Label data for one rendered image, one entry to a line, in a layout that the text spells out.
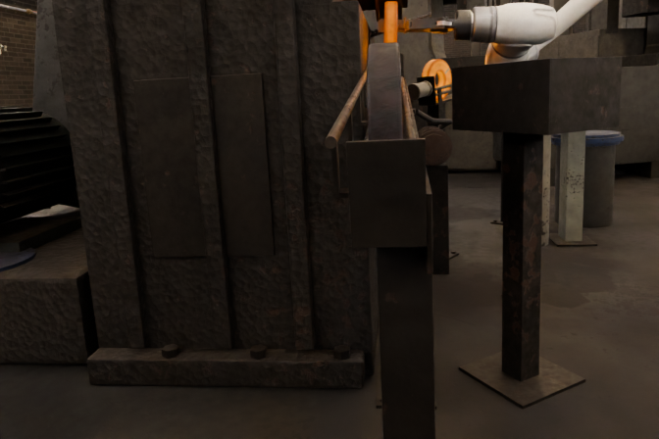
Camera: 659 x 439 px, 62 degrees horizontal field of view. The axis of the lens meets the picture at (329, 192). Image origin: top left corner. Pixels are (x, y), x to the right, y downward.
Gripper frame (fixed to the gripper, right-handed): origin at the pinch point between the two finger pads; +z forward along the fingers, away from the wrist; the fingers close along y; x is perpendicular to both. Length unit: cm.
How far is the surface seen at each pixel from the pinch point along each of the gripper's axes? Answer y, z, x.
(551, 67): -45, -29, -12
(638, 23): 449, -244, 47
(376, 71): -95, 1, -14
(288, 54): -30.7, 21.6, -8.8
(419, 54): 288, -21, 9
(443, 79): 70, -20, -13
